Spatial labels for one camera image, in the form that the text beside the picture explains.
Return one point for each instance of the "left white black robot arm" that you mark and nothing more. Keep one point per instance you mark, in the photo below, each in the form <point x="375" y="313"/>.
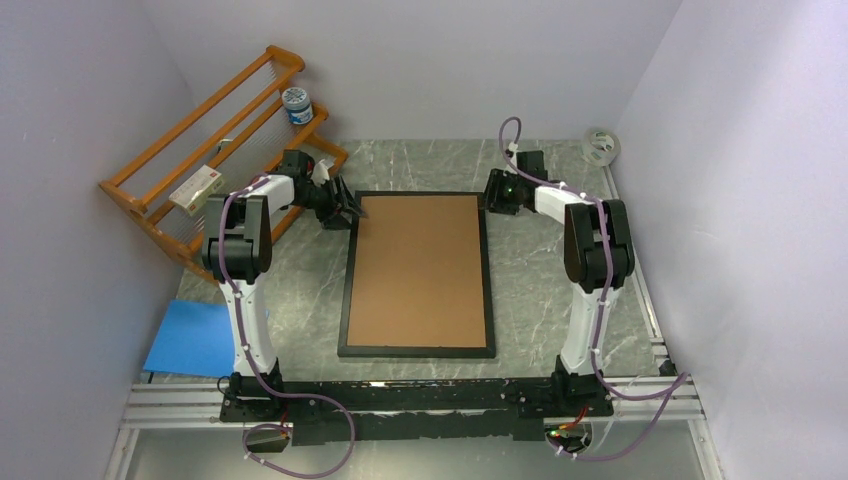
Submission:
<point x="238" y="251"/>

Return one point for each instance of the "black picture frame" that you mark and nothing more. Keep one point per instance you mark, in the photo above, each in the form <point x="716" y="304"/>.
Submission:
<point x="344" y="298"/>

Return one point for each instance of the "clear tape roll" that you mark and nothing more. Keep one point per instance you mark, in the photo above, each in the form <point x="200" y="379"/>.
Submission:
<point x="599" y="147"/>

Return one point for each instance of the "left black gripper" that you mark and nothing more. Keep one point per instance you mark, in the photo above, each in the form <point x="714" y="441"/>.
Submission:
<point x="332" y="218"/>

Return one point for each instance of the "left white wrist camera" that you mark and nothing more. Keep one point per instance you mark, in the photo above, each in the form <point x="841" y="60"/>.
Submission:
<point x="321" y="172"/>

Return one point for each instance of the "blue white jar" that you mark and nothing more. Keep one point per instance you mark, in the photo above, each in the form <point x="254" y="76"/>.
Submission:
<point x="298" y="105"/>

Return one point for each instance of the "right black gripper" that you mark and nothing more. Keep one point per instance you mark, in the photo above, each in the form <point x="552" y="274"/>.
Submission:
<point x="494" y="180"/>

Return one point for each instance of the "blue paper sheet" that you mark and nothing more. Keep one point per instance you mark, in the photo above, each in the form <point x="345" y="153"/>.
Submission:
<point x="195" y="339"/>

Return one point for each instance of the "white red small box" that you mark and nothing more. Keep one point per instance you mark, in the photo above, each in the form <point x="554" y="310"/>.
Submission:
<point x="193" y="193"/>

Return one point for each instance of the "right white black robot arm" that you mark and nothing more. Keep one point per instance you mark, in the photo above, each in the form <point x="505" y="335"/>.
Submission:
<point x="598" y="257"/>

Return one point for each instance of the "orange wooden rack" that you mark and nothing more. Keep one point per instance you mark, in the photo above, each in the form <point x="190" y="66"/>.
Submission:
<point x="241" y="131"/>

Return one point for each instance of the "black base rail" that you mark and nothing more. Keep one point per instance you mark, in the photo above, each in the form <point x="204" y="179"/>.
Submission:
<point x="523" y="408"/>

